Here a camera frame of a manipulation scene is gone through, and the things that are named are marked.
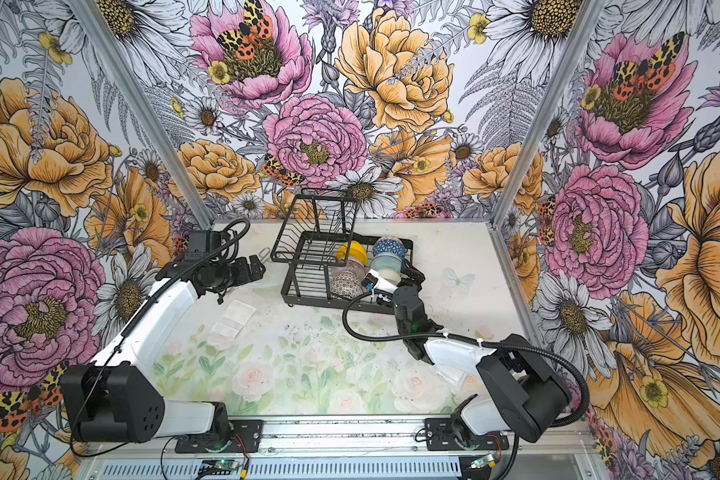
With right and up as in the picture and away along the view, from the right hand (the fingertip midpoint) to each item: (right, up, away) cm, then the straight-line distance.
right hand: (400, 275), depth 87 cm
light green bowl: (-3, +3, +15) cm, 16 cm away
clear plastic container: (+15, -28, -4) cm, 32 cm away
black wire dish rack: (-20, +4, -7) cm, 22 cm away
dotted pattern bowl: (-17, -4, +13) cm, 21 cm away
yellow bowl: (-13, +7, +13) cm, 19 cm away
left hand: (-42, -1, -3) cm, 42 cm away
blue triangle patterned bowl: (-2, +9, +22) cm, 24 cm away
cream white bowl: (-2, 0, +9) cm, 10 cm away
